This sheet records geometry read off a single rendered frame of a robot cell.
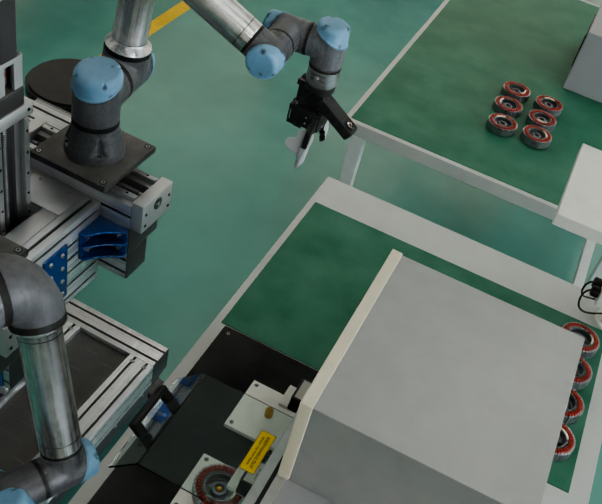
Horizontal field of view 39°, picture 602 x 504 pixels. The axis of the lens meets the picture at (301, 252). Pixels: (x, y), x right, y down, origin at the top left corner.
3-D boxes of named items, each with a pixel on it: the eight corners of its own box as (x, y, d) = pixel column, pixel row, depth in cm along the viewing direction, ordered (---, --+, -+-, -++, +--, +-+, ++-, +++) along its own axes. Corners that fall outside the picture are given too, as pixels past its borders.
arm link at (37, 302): (42, 226, 142) (81, 455, 164) (-23, 246, 136) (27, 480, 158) (72, 250, 134) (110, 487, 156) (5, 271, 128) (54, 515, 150)
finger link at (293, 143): (278, 159, 205) (294, 124, 204) (300, 169, 204) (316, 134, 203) (275, 158, 202) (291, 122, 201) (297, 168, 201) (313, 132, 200)
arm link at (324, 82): (346, 66, 196) (331, 80, 190) (341, 83, 199) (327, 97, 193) (317, 54, 197) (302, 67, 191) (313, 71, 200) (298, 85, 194)
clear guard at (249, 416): (107, 467, 152) (109, 448, 148) (177, 379, 169) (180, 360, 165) (268, 554, 146) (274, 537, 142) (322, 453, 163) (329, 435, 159)
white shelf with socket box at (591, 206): (491, 338, 233) (557, 213, 203) (521, 263, 260) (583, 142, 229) (613, 395, 226) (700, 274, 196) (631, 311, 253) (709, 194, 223)
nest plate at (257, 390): (223, 426, 191) (224, 423, 191) (253, 382, 202) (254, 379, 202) (282, 457, 189) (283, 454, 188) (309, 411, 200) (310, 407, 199)
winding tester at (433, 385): (276, 475, 145) (299, 402, 131) (366, 319, 176) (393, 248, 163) (489, 586, 137) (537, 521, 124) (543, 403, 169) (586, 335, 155)
